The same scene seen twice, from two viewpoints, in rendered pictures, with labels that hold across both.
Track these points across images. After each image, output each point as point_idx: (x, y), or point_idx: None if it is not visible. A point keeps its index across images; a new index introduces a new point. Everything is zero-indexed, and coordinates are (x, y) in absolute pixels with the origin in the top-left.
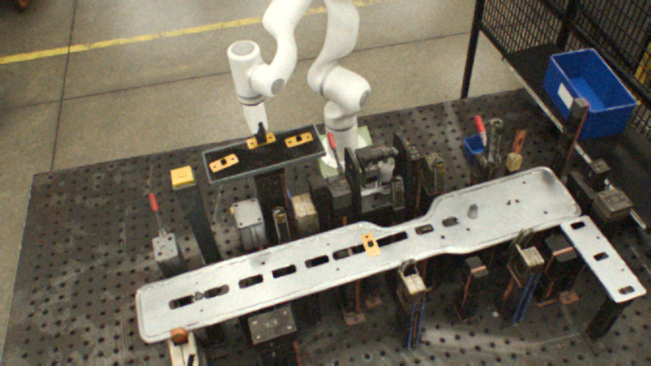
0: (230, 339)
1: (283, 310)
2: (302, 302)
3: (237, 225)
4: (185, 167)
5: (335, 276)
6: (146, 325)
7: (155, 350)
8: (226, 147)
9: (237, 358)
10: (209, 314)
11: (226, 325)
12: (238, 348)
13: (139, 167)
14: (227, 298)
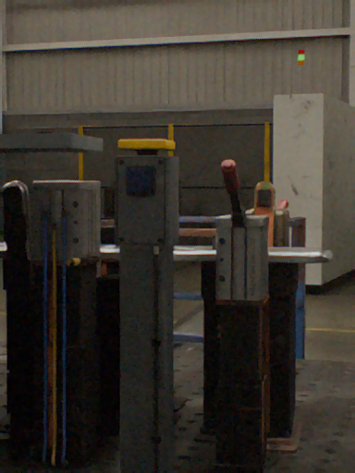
0: (196, 430)
1: (109, 226)
2: (34, 418)
3: (98, 181)
4: (128, 139)
5: (3, 243)
6: (317, 248)
7: (346, 448)
8: (12, 138)
9: (198, 419)
10: (212, 246)
11: (192, 440)
12: (188, 424)
13: None
14: (175, 247)
